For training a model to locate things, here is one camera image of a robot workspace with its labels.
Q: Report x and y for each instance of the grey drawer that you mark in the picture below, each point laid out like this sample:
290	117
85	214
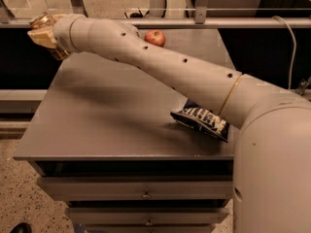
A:
114	189
146	216

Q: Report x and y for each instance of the upper grey drawer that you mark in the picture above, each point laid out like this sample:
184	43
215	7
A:
114	189

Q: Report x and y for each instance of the orange soda can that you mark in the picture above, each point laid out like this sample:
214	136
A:
41	34

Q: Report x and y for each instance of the grey drawer cabinet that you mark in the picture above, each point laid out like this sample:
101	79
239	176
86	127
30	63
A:
103	119

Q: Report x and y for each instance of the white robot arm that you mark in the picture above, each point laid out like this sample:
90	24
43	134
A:
272	156

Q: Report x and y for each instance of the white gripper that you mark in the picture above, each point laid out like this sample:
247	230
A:
62	33

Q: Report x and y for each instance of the lower grey drawer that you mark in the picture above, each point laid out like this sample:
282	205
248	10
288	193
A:
146	216

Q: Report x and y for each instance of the black shoe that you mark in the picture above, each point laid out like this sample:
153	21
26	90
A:
22	228

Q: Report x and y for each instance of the grey metal railing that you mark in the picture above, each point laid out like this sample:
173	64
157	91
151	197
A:
166	13

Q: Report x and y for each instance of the blue kettle chips bag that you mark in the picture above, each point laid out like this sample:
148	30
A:
202	120

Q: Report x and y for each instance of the metal bracket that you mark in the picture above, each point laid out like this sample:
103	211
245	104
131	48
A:
302	86

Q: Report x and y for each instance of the red apple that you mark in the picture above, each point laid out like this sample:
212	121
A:
155	37

